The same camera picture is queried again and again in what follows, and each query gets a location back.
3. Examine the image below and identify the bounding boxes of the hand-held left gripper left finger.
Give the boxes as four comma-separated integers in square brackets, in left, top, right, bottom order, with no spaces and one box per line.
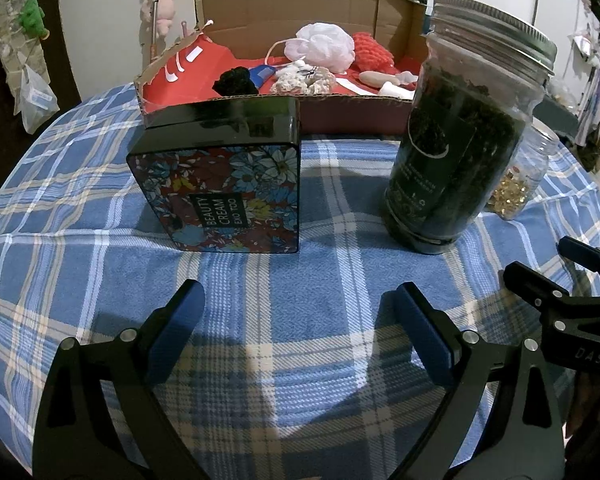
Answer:
[31,280,211,480]

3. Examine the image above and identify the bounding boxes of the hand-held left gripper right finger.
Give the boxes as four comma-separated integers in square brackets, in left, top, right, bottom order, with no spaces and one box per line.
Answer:
[395,282,566,480]

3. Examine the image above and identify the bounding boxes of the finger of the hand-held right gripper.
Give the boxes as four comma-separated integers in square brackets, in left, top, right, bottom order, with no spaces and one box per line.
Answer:
[556,237,600,297]
[502,261,571,311]

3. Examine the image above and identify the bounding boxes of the beige powder puff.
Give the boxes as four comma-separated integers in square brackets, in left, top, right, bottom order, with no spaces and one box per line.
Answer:
[358,71,398,88]

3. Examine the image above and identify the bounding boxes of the black knitted ball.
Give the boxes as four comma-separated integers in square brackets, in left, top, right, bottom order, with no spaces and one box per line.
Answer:
[214,66,258,98]

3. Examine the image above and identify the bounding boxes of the blue cloth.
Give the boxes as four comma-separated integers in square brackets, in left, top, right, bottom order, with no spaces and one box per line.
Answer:
[247,64,276,86]

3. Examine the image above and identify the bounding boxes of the white and brown plush toy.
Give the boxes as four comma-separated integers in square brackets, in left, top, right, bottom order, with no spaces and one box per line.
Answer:
[271,60,317,95]

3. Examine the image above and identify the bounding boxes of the brown cardboard box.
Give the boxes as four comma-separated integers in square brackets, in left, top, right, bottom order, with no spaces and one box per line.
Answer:
[134,0,433,136]

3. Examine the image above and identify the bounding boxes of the small glass jar gold pins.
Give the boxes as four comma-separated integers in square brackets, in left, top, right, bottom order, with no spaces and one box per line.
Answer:
[485,127,561,221]

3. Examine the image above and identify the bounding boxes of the side table dark green cloth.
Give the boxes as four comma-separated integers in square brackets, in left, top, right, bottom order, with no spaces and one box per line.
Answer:
[532,95,578,133]

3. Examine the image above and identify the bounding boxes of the large glass jar green leaves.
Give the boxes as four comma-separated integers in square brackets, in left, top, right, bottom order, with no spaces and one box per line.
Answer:
[384,0,557,256]

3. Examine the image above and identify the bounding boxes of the floral tin box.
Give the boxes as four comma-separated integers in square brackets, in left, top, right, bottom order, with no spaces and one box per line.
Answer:
[126,97,302,253]

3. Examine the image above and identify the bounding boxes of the blue plaid blanket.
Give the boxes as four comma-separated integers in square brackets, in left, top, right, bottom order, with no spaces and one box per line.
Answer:
[0,82,600,480]

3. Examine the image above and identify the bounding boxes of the hanging clothes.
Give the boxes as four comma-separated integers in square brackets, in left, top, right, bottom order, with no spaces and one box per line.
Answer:
[570,10,600,151]

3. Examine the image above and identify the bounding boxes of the white wardrobe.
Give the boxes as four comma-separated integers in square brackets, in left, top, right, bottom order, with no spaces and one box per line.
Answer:
[532,0,596,41]

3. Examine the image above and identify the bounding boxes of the red printed box liner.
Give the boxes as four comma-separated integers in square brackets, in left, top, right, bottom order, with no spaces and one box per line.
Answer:
[142,35,421,116]

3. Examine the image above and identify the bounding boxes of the clear plastic bag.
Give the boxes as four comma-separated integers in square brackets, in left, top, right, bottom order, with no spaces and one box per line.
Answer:
[12,65,61,135]

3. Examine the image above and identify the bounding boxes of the red knitted pouch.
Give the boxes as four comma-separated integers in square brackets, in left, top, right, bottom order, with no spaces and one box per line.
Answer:
[350,31,395,68]

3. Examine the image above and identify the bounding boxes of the white mesh bath pouf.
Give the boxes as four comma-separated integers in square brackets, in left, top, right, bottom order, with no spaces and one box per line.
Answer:
[266,22,356,73]

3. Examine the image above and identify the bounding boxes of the mop stick orange cap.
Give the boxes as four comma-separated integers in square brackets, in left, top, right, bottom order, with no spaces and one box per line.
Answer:
[147,0,162,61]

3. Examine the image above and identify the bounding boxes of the pink plush pig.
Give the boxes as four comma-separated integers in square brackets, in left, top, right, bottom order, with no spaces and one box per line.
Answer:
[140,0,176,36]

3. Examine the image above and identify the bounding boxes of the hanging fabric organizer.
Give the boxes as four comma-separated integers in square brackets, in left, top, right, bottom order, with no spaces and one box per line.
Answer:
[0,0,48,101]

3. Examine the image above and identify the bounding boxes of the green plush toy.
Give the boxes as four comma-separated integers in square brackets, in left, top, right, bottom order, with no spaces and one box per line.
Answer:
[20,0,48,40]

